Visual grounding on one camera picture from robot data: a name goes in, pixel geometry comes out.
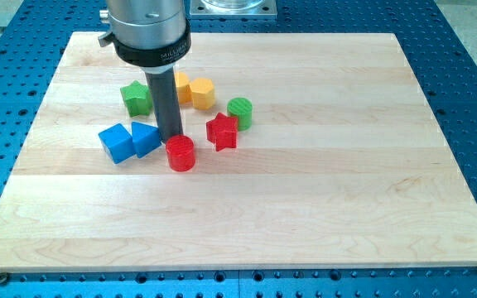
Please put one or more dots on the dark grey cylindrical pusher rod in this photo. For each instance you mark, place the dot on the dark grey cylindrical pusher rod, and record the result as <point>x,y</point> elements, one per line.
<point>162,85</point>

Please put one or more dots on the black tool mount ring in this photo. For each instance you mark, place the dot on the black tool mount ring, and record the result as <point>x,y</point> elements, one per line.
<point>152,45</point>

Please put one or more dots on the red cylinder block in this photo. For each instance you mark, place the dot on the red cylinder block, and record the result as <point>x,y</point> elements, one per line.
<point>180,151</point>

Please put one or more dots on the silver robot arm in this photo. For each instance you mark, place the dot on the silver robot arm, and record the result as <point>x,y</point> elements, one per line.
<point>141,12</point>

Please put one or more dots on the yellow block behind rod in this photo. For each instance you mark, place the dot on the yellow block behind rod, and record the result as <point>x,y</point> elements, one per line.
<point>182,87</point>

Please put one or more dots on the green star block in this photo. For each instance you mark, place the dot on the green star block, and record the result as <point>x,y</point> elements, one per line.
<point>136,98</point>

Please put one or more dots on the yellow hexagon block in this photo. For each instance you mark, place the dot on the yellow hexagon block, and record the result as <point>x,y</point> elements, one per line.
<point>202,93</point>

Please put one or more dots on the blue triangle block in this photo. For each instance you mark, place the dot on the blue triangle block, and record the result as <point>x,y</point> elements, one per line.
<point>145,138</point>

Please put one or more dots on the blue cube block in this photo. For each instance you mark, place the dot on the blue cube block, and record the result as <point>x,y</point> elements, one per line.
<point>117,143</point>

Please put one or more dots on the red star block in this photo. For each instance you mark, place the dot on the red star block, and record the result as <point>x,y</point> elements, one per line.
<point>222,131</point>

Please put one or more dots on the green cylinder block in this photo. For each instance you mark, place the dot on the green cylinder block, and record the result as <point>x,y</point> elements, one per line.
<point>242,109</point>

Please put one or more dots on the light wooden board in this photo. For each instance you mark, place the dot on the light wooden board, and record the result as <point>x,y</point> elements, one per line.
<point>344,166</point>

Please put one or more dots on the blue perforated metal table plate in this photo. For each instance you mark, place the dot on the blue perforated metal table plate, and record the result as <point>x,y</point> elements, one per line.
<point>35,37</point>

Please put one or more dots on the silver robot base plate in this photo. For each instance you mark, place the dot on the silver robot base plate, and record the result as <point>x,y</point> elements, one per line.
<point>232,9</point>

